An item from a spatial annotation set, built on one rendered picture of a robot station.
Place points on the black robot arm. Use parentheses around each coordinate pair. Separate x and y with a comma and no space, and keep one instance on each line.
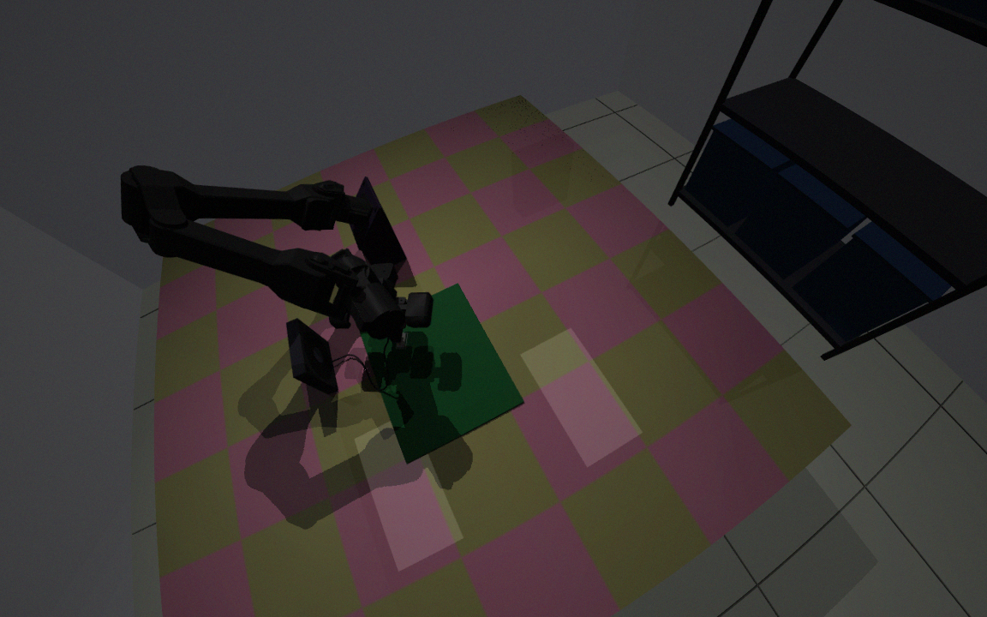
(162,207)

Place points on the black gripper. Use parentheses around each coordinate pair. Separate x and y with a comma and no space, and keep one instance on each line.
(417,310)

